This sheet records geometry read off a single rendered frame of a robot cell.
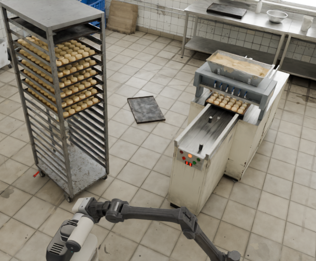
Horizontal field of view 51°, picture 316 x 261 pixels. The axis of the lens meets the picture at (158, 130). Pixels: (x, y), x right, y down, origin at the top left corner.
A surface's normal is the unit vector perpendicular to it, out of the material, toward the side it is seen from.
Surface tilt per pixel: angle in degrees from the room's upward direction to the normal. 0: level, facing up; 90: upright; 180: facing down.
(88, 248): 0
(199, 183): 90
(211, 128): 0
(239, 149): 90
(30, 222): 0
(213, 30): 90
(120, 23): 67
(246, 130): 90
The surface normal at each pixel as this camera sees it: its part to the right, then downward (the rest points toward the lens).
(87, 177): 0.07, -0.78
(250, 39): -0.41, 0.54
